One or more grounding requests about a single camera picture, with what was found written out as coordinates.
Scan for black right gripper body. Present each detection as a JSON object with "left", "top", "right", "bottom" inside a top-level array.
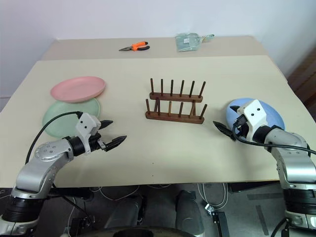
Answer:
[{"left": 233, "top": 115, "right": 249, "bottom": 139}]

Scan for orange handled pliers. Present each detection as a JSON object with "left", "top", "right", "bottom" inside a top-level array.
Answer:
[{"left": 118, "top": 41, "right": 151, "bottom": 52}]

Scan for black floor device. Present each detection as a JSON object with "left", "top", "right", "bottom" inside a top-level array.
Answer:
[{"left": 71, "top": 216, "right": 96, "bottom": 237}]

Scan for green plate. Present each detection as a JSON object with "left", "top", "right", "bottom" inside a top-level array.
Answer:
[{"left": 42, "top": 98, "right": 101, "bottom": 138}]

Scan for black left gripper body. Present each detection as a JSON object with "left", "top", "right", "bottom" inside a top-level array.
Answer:
[{"left": 88, "top": 133, "right": 108, "bottom": 153}]

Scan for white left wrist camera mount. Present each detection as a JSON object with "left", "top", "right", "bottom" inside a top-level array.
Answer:
[{"left": 75, "top": 113, "right": 102, "bottom": 155}]

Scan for wooden dish rack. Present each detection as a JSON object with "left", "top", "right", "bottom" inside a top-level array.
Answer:
[{"left": 145, "top": 78, "right": 208, "bottom": 124}]

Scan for dark rounded shape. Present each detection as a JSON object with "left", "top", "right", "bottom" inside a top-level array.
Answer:
[
  {"left": 105, "top": 195, "right": 144, "bottom": 230},
  {"left": 175, "top": 190, "right": 205, "bottom": 235}
]

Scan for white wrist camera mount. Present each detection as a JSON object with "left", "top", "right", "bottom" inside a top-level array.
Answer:
[
  {"left": 236, "top": 99, "right": 269, "bottom": 143},
  {"left": 75, "top": 113, "right": 102, "bottom": 155}
]

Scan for pink plate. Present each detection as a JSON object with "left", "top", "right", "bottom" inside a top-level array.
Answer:
[{"left": 50, "top": 76, "right": 107, "bottom": 104}]

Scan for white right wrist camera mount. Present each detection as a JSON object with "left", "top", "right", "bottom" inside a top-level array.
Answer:
[{"left": 236, "top": 99, "right": 269, "bottom": 143}]

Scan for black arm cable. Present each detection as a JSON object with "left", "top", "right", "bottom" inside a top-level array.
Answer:
[
  {"left": 24, "top": 111, "right": 83, "bottom": 165},
  {"left": 232, "top": 118, "right": 316, "bottom": 156}
]

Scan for blue plate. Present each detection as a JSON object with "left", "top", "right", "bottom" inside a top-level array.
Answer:
[{"left": 226, "top": 97, "right": 285, "bottom": 134}]

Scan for black table support bar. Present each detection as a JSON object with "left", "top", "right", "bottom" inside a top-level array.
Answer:
[
  {"left": 47, "top": 188, "right": 94, "bottom": 200},
  {"left": 227, "top": 182, "right": 281, "bottom": 194}
]

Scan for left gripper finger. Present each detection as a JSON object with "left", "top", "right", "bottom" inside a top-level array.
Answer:
[
  {"left": 106, "top": 135, "right": 127, "bottom": 152},
  {"left": 99, "top": 119, "right": 114, "bottom": 130}
]

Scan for small metal connector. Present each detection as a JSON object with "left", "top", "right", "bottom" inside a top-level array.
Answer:
[{"left": 204, "top": 203, "right": 216, "bottom": 216}]

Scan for white cable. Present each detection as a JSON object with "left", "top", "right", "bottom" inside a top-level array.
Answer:
[
  {"left": 88, "top": 184, "right": 140, "bottom": 201},
  {"left": 197, "top": 182, "right": 228, "bottom": 208}
]

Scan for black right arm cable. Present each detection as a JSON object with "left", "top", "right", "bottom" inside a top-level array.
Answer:
[{"left": 232, "top": 118, "right": 316, "bottom": 156}]

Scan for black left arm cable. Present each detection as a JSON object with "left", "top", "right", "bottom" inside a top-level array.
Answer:
[{"left": 24, "top": 111, "right": 83, "bottom": 165}]

